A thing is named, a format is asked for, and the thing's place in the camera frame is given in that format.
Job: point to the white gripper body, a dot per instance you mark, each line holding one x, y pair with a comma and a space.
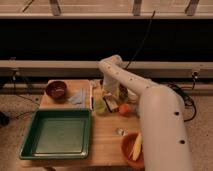
111, 85

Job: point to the green plastic tray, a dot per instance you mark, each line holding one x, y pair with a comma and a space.
58, 134

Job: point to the yellow banana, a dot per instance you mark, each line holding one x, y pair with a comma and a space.
134, 154

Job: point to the green apple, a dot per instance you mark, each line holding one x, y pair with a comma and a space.
100, 107

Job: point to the wooden block eraser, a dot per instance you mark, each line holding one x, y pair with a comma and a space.
111, 104

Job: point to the orange bowl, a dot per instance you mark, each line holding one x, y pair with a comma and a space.
126, 147

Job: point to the blue cloth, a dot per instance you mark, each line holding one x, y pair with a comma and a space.
79, 97

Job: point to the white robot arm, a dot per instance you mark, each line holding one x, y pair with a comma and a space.
165, 144

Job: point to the orange fruit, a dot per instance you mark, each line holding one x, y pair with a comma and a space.
125, 110

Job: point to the wooden cutting board table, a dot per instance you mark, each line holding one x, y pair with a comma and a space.
105, 144

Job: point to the small clear glass piece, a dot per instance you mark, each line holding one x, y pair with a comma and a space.
120, 131

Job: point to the dark red bowl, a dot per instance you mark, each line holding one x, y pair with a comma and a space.
56, 90

